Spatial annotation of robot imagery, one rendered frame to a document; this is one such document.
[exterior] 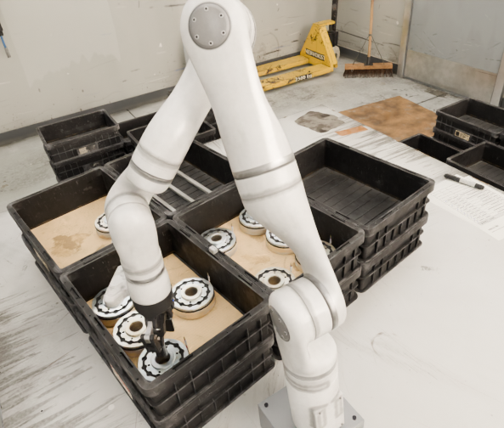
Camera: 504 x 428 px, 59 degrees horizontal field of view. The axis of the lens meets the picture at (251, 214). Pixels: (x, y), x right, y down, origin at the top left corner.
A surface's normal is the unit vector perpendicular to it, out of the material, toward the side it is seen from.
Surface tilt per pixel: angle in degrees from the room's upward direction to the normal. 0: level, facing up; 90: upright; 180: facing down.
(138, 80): 90
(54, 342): 0
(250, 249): 0
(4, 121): 90
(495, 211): 0
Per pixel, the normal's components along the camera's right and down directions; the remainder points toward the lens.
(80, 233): -0.07, -0.80
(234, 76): -0.05, 0.29
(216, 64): -0.28, 0.36
